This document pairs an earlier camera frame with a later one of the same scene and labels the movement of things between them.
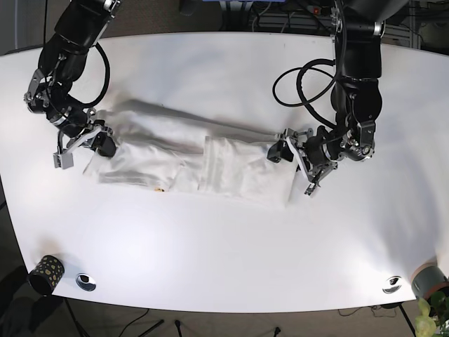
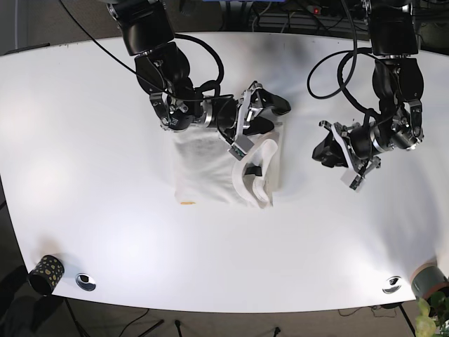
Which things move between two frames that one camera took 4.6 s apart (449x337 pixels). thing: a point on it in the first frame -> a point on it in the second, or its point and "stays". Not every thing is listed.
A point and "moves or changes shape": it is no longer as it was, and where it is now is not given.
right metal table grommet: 392,285 stays
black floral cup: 48,272 stays
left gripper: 104,143 -> 233,117
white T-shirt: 165,147 moves or changes shape
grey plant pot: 428,279 stays
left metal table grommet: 85,282 stays
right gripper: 309,152 -> 361,144
